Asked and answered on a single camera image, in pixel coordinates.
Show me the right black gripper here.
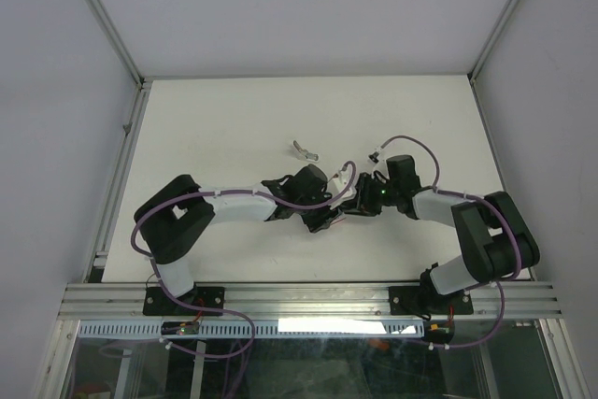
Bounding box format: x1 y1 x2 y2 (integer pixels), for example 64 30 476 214
340 172 399 216

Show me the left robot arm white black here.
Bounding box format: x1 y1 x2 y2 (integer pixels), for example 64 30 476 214
131 164 354 314

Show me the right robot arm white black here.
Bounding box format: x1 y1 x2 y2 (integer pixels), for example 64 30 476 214
340 155 540 320

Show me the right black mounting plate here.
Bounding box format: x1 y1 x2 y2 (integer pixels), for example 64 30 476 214
388 285 474 320

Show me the black mounting plate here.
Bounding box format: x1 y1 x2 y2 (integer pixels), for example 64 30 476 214
388 285 474 320
142 284 225 317

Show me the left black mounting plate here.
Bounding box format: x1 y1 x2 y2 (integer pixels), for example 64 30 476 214
142 284 225 317

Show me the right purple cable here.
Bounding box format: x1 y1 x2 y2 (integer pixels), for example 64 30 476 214
373 135 524 283

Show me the purple cable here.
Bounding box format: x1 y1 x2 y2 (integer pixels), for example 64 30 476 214
373 135 524 283
130 160 359 311

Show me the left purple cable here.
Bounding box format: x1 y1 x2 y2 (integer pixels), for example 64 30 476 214
130 160 359 311

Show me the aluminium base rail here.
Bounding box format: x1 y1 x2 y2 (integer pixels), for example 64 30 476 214
58 280 562 321

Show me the grey slotted cable duct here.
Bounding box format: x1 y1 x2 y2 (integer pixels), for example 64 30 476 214
78 318 424 340

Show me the left aluminium frame post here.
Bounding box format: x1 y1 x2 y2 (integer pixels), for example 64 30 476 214
60 0 151 92

